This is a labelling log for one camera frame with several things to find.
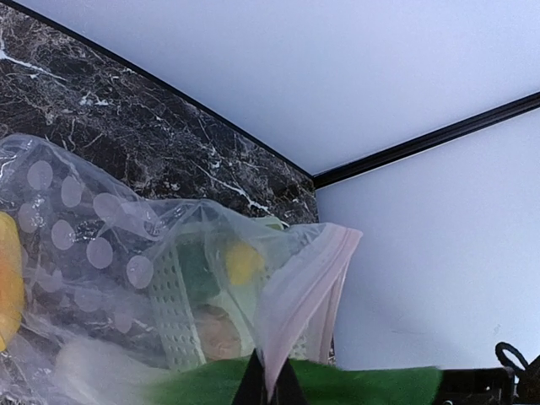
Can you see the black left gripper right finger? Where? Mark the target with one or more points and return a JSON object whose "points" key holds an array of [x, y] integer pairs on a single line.
{"points": [[287, 390]]}

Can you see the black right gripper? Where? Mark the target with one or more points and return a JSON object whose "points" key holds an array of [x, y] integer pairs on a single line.
{"points": [[477, 387]]}

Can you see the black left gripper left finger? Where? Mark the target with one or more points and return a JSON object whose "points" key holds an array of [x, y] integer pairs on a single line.
{"points": [[252, 389]]}

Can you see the brown mushroom toy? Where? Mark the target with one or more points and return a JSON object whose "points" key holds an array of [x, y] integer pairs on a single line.
{"points": [[219, 337]]}

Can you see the green white bok choy toy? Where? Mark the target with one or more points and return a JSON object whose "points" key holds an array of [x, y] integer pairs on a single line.
{"points": [[94, 372]]}

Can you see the clear zip top bag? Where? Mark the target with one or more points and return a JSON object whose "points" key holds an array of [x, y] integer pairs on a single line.
{"points": [[88, 247]]}

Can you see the orange yellow toy food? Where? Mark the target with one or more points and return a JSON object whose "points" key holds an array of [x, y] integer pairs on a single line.
{"points": [[11, 280]]}

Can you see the green pepper toy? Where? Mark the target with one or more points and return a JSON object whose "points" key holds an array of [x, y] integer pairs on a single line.
{"points": [[200, 282]]}

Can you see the yellow lemon toy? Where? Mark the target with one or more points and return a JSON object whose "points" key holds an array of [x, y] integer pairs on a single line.
{"points": [[242, 263]]}

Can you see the pale green plastic basket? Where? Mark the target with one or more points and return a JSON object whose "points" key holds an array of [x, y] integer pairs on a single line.
{"points": [[174, 312]]}

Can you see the right black frame post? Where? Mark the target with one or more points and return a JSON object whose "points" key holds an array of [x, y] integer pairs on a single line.
{"points": [[428, 141]]}

